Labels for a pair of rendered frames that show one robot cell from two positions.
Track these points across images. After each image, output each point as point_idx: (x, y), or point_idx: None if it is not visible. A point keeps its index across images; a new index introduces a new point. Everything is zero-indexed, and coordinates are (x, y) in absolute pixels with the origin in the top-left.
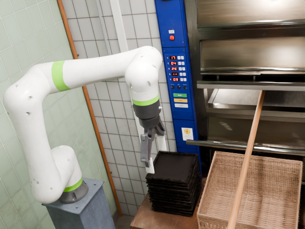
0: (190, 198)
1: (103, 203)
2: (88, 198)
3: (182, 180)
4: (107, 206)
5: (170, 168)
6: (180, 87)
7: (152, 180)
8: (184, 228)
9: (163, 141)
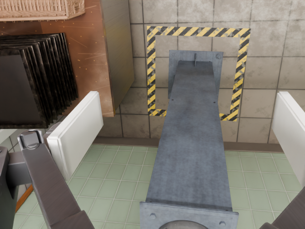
0: (42, 39)
1: (162, 175)
2: (194, 213)
3: (23, 61)
4: (158, 165)
5: (6, 93)
6: None
7: (45, 114)
8: (89, 37)
9: (75, 128)
